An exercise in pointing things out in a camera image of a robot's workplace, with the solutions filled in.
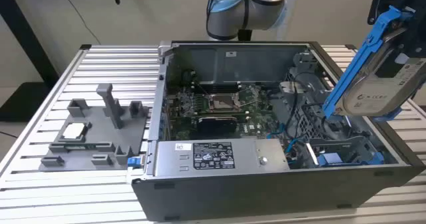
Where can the hard disk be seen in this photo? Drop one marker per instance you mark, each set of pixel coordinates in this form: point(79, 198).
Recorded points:
point(376, 94)

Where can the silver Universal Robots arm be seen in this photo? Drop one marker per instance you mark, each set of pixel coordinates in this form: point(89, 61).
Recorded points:
point(227, 22)

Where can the grey metal disk bay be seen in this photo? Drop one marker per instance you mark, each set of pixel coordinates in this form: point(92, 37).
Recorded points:
point(300, 104)

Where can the blue plastic disk carrier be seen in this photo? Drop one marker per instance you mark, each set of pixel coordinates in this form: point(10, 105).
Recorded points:
point(329, 159)

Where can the black RAM slot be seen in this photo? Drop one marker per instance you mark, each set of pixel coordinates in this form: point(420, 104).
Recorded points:
point(220, 112)

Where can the white sticker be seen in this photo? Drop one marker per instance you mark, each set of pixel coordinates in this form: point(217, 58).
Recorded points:
point(231, 54)

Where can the green motherboard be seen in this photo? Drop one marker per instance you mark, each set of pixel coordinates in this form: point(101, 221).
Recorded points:
point(256, 116)

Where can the CPU socket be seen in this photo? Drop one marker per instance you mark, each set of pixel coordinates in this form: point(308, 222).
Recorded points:
point(223, 101)

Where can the thin metal locking lever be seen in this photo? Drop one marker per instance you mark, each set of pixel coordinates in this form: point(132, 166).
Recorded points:
point(203, 88)

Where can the black graphics card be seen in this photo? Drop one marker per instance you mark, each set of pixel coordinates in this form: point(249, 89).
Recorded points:
point(216, 126)

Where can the grey power supply unit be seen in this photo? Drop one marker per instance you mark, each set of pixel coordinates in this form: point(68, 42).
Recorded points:
point(220, 156)

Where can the open black PC case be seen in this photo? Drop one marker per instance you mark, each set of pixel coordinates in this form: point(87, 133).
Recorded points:
point(253, 196)

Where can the blue plastic case latch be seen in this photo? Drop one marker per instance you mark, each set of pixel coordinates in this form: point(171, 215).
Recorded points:
point(132, 162)

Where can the grey parts rack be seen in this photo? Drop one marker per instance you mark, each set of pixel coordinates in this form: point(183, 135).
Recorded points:
point(100, 134)

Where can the silver CPU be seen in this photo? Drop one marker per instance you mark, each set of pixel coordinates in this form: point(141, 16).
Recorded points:
point(75, 130)

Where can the green RAM stick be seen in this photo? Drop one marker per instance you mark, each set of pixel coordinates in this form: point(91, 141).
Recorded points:
point(80, 147)

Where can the black stand base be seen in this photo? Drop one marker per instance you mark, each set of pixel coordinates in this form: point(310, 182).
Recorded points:
point(23, 101)

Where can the black stand post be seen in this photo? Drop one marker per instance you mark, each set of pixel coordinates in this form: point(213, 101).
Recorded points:
point(23, 34)

